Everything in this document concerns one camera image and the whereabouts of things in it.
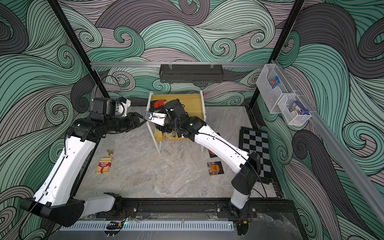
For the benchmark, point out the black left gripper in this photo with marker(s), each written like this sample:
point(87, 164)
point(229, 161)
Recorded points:
point(133, 122)

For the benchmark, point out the red tea bag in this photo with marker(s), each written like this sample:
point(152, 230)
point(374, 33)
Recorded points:
point(159, 103)

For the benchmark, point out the orange label tea bag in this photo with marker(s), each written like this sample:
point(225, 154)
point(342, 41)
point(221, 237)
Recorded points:
point(215, 168)

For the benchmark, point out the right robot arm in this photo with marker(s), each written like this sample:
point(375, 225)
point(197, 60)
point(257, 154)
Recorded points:
point(245, 165)

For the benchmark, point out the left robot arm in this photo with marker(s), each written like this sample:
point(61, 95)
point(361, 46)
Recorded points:
point(53, 200)

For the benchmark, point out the yellow label tea bag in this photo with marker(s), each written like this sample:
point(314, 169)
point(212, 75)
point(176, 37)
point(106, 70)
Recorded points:
point(169, 136)

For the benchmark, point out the white metal wooden shelf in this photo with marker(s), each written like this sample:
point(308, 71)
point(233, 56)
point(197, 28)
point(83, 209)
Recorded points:
point(179, 109)

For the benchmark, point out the small brass object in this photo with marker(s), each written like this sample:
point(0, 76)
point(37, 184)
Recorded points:
point(110, 152)

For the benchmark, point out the red gold card box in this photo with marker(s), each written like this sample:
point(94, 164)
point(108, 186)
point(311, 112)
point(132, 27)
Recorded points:
point(104, 165)

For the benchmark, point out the black chessboard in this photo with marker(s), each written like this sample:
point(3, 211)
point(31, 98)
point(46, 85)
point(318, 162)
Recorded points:
point(252, 140)

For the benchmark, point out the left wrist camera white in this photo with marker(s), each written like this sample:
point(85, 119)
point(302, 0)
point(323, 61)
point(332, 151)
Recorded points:
point(122, 106)

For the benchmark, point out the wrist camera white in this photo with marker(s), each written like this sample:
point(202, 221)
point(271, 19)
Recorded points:
point(156, 118)
point(122, 106)

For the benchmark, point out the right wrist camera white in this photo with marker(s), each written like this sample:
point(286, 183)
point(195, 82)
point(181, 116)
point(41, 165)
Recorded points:
point(156, 118)

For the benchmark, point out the black wire mesh basket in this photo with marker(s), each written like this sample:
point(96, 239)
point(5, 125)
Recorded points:
point(199, 74)

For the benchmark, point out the black frame post left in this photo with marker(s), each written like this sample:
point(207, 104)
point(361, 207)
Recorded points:
point(58, 11)

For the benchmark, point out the black frame post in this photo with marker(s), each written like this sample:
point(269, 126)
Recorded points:
point(284, 15)
point(58, 11)

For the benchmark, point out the aluminium wall rail back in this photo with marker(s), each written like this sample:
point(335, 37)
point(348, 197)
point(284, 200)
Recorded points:
point(136, 64)

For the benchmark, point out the aluminium wall rail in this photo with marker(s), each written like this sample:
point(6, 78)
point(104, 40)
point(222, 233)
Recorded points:
point(136, 64)
point(361, 181)

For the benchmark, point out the white slotted cable duct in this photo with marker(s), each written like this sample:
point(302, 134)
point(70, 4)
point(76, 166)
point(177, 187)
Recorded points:
point(156, 226)

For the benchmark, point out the clear wall bin upper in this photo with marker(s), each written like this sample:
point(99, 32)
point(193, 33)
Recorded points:
point(272, 85)

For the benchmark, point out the clear wall bin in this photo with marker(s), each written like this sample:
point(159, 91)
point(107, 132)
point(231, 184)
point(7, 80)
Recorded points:
point(272, 85)
point(293, 110)

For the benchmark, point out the black frame post right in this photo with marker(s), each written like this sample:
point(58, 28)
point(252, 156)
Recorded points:
point(284, 15)

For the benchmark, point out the clear wall bin lower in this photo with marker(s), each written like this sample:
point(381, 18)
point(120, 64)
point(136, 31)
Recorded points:
point(293, 110)

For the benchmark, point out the aluminium wall rail right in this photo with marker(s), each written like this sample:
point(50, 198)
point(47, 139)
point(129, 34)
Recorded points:
point(361, 181)

